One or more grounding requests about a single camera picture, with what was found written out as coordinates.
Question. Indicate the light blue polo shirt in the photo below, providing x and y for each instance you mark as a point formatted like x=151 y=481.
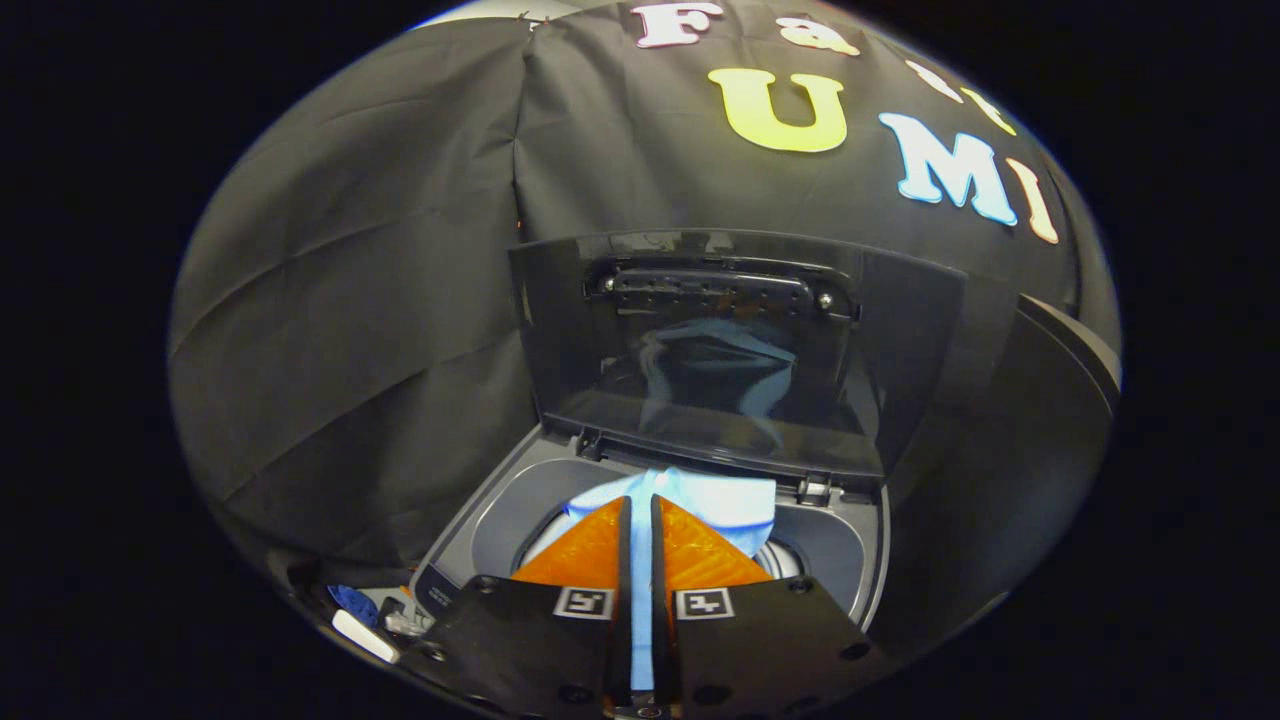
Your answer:
x=720 y=498

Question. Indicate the small white object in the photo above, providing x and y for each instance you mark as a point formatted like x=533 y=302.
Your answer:
x=362 y=635

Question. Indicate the beige cabinet with dark top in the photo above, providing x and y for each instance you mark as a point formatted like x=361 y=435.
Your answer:
x=1000 y=480

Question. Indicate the black backdrop cloth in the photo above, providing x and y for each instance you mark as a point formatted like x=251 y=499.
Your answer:
x=370 y=330

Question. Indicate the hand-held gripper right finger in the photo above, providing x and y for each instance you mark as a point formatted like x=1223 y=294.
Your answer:
x=760 y=650

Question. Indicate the small blue object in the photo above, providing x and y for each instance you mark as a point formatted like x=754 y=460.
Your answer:
x=352 y=603

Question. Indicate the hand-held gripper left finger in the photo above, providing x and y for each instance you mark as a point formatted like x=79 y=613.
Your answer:
x=540 y=650

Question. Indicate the dark washing machine lid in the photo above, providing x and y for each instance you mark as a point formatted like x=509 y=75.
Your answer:
x=730 y=400

